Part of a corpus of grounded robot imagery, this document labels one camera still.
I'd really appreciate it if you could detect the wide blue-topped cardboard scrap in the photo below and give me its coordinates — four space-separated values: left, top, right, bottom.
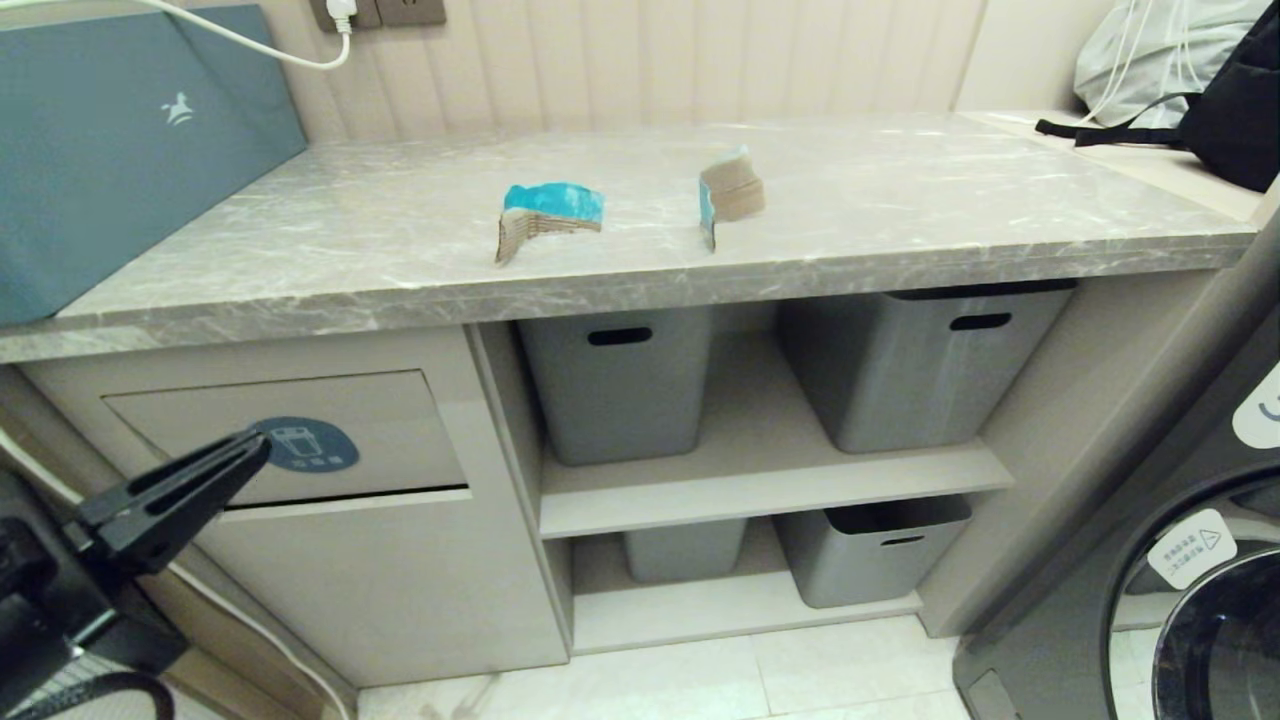
496 182 606 265

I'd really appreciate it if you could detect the blue round bin sticker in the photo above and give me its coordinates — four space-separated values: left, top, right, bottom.
258 416 361 474

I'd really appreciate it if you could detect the beige trash flap door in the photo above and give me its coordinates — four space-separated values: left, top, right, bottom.
103 370 471 509

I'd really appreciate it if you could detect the beige cabinet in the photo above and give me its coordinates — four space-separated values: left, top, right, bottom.
0 268 1231 689

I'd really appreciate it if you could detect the teal box with horse logo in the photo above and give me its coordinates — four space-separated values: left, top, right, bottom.
0 3 309 326

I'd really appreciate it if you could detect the narrow grey storage bin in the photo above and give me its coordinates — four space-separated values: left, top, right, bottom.
623 518 748 583
517 306 714 466

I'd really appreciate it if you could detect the beige shelf board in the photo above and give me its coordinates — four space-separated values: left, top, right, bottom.
538 438 1016 539

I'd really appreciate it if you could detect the small blue-edged cardboard scrap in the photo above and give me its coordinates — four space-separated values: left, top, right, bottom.
699 148 768 252

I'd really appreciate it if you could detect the wide grey storage bin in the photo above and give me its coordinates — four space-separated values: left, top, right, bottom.
778 281 1077 454
775 495 974 609

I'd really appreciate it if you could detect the dark grey washing machine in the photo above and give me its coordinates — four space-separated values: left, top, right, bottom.
950 215 1280 720

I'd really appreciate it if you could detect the white warning sticker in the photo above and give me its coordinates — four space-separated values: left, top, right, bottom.
1147 508 1239 591

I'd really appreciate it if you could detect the light grey fabric bag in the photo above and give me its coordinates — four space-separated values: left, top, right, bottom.
1073 0 1271 129

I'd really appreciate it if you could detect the round glass washer door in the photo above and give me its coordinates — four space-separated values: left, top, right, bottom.
1100 468 1280 720

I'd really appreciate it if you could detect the white washer panel label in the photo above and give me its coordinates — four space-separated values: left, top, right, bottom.
1232 363 1280 449

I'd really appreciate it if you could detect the black backpack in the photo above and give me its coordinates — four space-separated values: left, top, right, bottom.
1035 0 1280 194

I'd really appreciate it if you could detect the thin white floor cable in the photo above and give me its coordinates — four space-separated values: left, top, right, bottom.
0 425 353 720

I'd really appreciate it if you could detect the left black camera cable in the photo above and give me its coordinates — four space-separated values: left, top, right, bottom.
0 668 179 720

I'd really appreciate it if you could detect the white power cable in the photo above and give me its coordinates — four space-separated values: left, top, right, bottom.
0 0 356 72

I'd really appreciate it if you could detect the dark wall socket plate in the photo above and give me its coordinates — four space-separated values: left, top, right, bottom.
310 0 383 31
378 0 448 27

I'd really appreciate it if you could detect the white drawstring cord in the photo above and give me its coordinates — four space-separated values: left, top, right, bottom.
1078 0 1201 124

